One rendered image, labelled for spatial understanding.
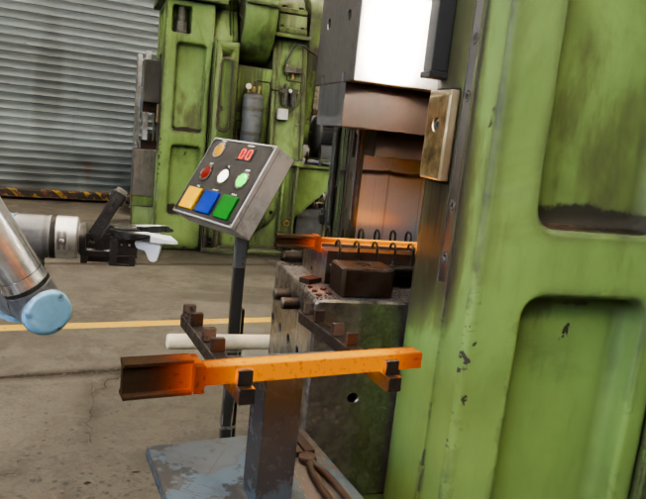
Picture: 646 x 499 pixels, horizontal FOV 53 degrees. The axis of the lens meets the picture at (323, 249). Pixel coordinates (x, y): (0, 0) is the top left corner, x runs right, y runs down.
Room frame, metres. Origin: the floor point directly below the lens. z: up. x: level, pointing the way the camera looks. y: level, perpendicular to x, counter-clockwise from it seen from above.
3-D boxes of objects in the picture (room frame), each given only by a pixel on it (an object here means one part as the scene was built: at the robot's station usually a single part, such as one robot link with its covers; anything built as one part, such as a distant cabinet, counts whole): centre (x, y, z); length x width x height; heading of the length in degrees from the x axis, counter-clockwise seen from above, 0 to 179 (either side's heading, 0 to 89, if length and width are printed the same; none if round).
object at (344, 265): (1.39, -0.09, 0.95); 0.12 x 0.08 x 0.06; 108
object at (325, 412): (1.55, -0.21, 0.69); 0.56 x 0.38 x 0.45; 108
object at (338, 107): (1.60, -0.18, 1.32); 0.42 x 0.20 x 0.10; 108
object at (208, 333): (0.93, 0.05, 0.95); 0.23 x 0.06 x 0.02; 116
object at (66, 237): (1.35, 0.54, 0.98); 0.10 x 0.05 x 0.09; 17
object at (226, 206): (1.89, 0.29, 1.01); 0.07 x 0.05 x 0.07; 43
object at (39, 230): (1.33, 0.62, 0.98); 0.12 x 0.09 x 0.10; 107
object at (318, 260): (1.60, -0.18, 0.96); 0.42 x 0.20 x 0.09; 108
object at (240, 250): (2.05, 0.26, 0.54); 0.04 x 0.04 x 1.08; 18
